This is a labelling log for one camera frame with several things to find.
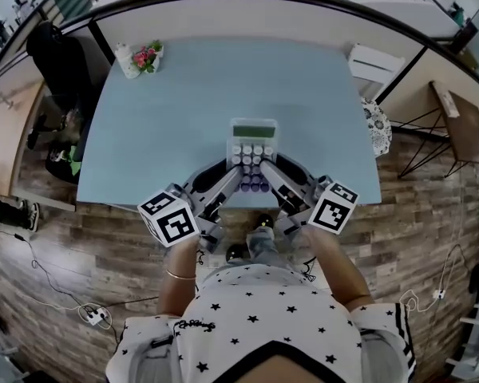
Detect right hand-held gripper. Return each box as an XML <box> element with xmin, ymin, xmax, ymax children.
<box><xmin>259</xmin><ymin>156</ymin><xmax>360</xmax><ymax>239</ymax></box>

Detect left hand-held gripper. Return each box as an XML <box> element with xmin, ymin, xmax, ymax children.
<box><xmin>137</xmin><ymin>160</ymin><xmax>244</xmax><ymax>255</ymax></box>

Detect white calculator with round keys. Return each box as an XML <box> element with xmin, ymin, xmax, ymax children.
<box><xmin>226</xmin><ymin>117</ymin><xmax>280</xmax><ymax>194</ymax></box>

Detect person's left forearm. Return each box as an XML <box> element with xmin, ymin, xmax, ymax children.
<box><xmin>155</xmin><ymin>233</ymin><xmax>203</xmax><ymax>318</ymax></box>

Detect person's right forearm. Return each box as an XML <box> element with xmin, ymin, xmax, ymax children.
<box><xmin>303</xmin><ymin>225</ymin><xmax>374</xmax><ymax>309</ymax></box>

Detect gray jeans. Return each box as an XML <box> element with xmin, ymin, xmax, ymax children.
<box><xmin>245</xmin><ymin>226</ymin><xmax>292</xmax><ymax>270</ymax></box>

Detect person's left black shoe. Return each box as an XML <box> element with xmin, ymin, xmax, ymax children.
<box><xmin>225</xmin><ymin>243</ymin><xmax>248</xmax><ymax>263</ymax></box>

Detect floral patterned seat cushion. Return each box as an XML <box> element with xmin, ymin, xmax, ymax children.
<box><xmin>361</xmin><ymin>97</ymin><xmax>393</xmax><ymax>158</ymax></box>

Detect white star-print shirt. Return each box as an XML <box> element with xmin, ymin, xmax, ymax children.
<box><xmin>105</xmin><ymin>263</ymin><xmax>418</xmax><ymax>383</ymax></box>

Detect white pot with pink flowers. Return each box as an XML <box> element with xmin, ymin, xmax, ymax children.
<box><xmin>130</xmin><ymin>40</ymin><xmax>164</xmax><ymax>74</ymax></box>

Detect white wooden chair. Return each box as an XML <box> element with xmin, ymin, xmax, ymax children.
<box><xmin>347</xmin><ymin>42</ymin><xmax>407</xmax><ymax>99</ymax></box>

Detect black bag with green patch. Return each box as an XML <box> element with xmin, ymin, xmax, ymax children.
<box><xmin>43</xmin><ymin>141</ymin><xmax>83</xmax><ymax>185</ymax></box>

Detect white ribbed vase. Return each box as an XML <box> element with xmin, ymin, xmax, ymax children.
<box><xmin>115</xmin><ymin>41</ymin><xmax>141</xmax><ymax>80</ymax></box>

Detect white power strip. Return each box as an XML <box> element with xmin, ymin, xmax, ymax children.
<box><xmin>83</xmin><ymin>307</ymin><xmax>107</xmax><ymax>326</ymax></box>

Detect brown side table black legs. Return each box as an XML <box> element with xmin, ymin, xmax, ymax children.
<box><xmin>397</xmin><ymin>80</ymin><xmax>479</xmax><ymax>179</ymax></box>

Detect black office chair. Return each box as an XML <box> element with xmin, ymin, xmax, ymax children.
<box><xmin>26</xmin><ymin>22</ymin><xmax>95</xmax><ymax>107</ymax></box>

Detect light wooden desk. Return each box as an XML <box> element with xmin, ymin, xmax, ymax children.
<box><xmin>0</xmin><ymin>80</ymin><xmax>45</xmax><ymax>197</ymax></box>

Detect thin gold bracelet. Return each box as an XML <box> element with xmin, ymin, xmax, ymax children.
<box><xmin>165</xmin><ymin>268</ymin><xmax>197</xmax><ymax>281</ymax></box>

